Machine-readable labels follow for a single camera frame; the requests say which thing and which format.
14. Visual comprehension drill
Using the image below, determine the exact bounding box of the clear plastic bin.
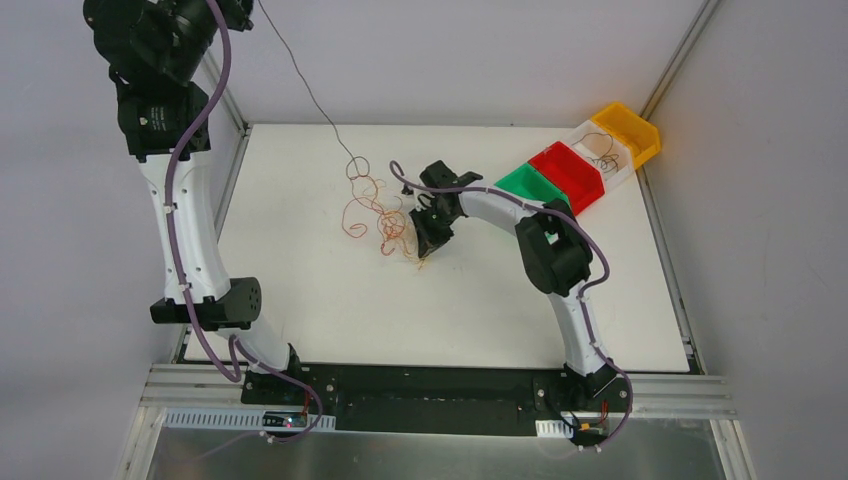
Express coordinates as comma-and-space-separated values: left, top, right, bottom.
565, 120, 635, 192

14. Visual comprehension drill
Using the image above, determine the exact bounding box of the white cable duct left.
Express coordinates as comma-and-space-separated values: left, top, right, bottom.
163, 408, 336, 434

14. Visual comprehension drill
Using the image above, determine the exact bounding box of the white cable duct right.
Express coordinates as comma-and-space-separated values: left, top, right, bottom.
535, 420, 574, 439

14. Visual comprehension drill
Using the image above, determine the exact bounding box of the brown wire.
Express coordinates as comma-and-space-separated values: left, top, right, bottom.
256, 0, 372, 183
573, 132, 623, 175

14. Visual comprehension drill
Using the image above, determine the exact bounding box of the white cable duct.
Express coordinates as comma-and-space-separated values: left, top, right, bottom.
163, 408, 336, 434
535, 420, 574, 439

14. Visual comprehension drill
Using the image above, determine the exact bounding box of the yellow plastic bin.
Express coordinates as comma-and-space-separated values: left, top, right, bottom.
590, 102, 662, 170

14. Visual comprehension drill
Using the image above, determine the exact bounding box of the red plastic bin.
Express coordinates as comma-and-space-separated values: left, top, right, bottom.
528, 141, 606, 215

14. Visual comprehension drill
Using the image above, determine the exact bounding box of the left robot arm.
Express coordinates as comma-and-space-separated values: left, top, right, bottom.
83, 1, 305, 405

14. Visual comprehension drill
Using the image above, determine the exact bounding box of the aluminium frame rail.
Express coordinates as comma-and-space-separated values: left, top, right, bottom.
140, 363, 737, 419

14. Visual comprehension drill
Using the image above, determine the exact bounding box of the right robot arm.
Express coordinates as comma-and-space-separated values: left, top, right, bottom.
390, 161, 618, 410

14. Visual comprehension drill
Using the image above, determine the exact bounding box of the green plastic bin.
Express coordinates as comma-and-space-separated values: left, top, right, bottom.
495, 163, 571, 206

